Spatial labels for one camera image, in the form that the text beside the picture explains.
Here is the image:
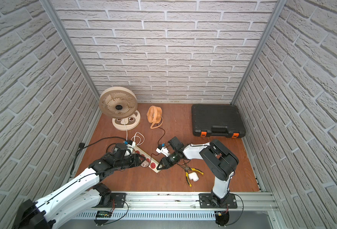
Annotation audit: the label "beige red power strip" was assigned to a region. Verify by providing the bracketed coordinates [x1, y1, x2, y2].
[134, 146, 159, 173]

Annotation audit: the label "white fan power cable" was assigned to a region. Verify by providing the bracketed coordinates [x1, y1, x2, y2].
[122, 118, 146, 149]

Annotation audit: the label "black cable with pink adapter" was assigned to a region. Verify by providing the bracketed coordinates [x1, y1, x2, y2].
[148, 125, 166, 161]

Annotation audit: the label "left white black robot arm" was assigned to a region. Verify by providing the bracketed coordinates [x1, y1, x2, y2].
[12, 143, 146, 229]

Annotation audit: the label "white pipe elbow fitting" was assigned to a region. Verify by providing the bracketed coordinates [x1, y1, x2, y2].
[188, 172, 199, 182]

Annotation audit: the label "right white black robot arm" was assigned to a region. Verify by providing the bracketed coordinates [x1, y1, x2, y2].
[157, 137, 239, 205]

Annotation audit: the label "small orange desk fan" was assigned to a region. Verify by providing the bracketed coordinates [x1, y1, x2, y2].
[146, 106, 163, 129]

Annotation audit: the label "large beige desk fan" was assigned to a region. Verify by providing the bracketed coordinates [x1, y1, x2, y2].
[99, 86, 141, 131]

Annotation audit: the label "left small circuit board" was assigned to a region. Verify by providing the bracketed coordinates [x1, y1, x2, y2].
[96, 210, 113, 220]

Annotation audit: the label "black plastic tool case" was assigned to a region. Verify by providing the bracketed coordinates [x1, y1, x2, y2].
[191, 104, 246, 138]

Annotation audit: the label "right small round controller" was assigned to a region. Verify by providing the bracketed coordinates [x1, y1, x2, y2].
[215, 211, 229, 227]

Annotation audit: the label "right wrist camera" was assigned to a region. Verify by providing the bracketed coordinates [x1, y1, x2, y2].
[156, 144, 170, 157]

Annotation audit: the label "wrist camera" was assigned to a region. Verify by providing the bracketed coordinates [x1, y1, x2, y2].
[124, 140, 136, 155]
[156, 144, 170, 157]

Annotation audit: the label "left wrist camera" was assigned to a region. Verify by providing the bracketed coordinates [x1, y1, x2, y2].
[124, 140, 136, 155]

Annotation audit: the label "yellow handled pliers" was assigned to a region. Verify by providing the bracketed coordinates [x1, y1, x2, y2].
[179, 164, 204, 187]

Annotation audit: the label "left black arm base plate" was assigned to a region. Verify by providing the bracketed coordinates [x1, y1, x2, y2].
[95, 192, 126, 209]

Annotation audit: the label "black power strip cord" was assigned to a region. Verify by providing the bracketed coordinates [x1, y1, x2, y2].
[70, 136, 129, 175]

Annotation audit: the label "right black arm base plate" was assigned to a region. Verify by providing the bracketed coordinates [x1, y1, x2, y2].
[199, 193, 238, 209]

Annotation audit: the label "white slotted cable duct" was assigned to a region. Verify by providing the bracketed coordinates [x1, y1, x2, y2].
[73, 210, 215, 220]

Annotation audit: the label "aluminium front frame rail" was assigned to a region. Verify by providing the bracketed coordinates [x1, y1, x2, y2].
[43, 190, 281, 212]

